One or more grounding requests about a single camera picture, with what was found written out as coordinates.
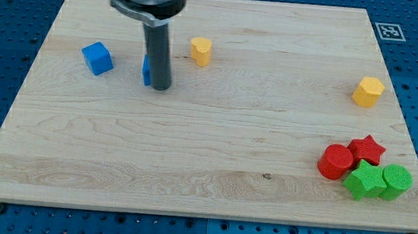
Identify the white fiducial marker tag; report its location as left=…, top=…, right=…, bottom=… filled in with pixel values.
left=375, top=22, right=406, bottom=42

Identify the light wooden board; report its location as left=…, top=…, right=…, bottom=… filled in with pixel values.
left=0, top=0, right=418, bottom=233

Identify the red star block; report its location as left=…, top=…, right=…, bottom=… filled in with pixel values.
left=347, top=135, right=387, bottom=168

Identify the blue block behind rod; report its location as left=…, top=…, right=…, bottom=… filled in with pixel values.
left=142, top=54, right=151, bottom=86

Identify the green cylinder block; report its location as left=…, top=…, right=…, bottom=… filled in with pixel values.
left=379, top=164, right=414, bottom=201

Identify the yellow heart block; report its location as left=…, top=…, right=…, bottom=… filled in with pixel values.
left=190, top=37, right=212, bottom=67

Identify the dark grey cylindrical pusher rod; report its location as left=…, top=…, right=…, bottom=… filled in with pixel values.
left=144, top=24, right=171, bottom=91

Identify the blue cube block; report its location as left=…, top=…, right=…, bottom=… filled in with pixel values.
left=81, top=42, right=113, bottom=76

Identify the red cylinder block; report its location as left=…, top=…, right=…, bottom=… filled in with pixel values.
left=317, top=144, right=354, bottom=180

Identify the yellow hexagon block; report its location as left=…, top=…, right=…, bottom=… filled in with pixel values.
left=351, top=76, right=385, bottom=108

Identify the green star block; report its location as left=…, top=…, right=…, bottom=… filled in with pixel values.
left=342, top=159, right=387, bottom=200

